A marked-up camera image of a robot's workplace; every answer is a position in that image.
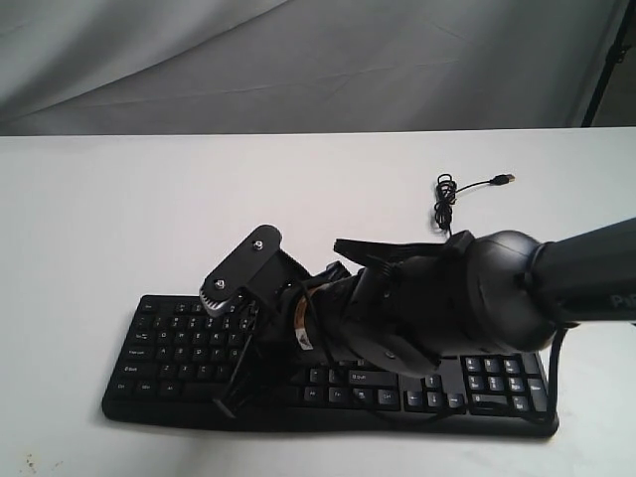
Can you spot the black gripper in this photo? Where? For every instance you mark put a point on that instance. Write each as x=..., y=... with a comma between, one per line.
x=294, y=332

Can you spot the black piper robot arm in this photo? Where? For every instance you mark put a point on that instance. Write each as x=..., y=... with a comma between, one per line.
x=406, y=307

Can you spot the black acer keyboard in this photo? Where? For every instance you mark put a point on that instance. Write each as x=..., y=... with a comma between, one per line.
x=174, y=357

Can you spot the grey backdrop cloth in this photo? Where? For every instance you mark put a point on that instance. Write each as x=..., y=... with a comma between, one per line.
x=235, y=67

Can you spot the black tripod stand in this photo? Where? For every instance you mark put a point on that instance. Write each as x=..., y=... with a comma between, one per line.
x=615, y=56

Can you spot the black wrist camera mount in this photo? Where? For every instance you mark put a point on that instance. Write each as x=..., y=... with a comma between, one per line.
x=256, y=269

